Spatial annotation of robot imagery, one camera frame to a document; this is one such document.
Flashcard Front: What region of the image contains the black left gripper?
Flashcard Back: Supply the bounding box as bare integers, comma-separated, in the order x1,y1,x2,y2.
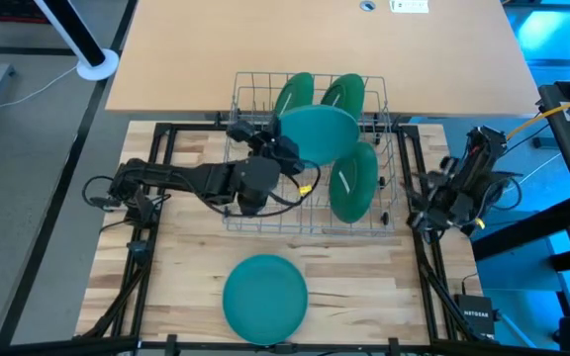
252,114,306,175

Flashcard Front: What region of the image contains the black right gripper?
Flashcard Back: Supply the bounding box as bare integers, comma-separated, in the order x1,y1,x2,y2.
401,156,469,232

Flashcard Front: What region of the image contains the dark green round plate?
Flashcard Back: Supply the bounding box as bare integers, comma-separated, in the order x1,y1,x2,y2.
320,72,367,123
328,141,380,225
273,71,316,118

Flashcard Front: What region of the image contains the teal round plate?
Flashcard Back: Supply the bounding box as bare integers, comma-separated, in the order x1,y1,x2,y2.
277,103,361,168
222,253,310,346

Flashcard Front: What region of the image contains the light wooden desk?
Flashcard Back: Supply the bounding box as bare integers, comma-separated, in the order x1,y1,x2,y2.
105,0,542,119

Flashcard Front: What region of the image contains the black diagonal support beam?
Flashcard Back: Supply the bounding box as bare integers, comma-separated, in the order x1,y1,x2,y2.
472,195,570,262

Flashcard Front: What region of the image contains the black equipment cart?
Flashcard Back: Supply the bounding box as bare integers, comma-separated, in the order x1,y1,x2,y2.
536,58,570,317

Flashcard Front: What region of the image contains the white desk power outlet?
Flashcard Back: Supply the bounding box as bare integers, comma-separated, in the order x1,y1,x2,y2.
389,0,430,15

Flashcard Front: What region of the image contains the white lamp stand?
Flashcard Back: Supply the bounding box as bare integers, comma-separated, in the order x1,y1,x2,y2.
32,0,121,82

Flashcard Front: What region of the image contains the black storage crate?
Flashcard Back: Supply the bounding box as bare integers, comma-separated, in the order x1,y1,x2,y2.
0,0,51,25

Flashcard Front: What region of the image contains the black aluminium table frame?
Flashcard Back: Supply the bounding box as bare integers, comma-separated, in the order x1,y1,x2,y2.
71,121,502,356

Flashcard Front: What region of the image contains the grey wire dish rack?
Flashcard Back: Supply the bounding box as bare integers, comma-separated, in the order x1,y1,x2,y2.
223,71,399,237

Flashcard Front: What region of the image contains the yellow cable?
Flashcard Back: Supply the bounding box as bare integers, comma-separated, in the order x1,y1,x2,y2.
506,90,570,142

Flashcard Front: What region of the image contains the black Netgear network switch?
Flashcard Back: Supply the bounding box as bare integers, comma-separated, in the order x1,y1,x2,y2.
452,293,497,337

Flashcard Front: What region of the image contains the white floor cable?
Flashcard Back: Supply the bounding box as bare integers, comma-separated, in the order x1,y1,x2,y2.
0,65,79,114

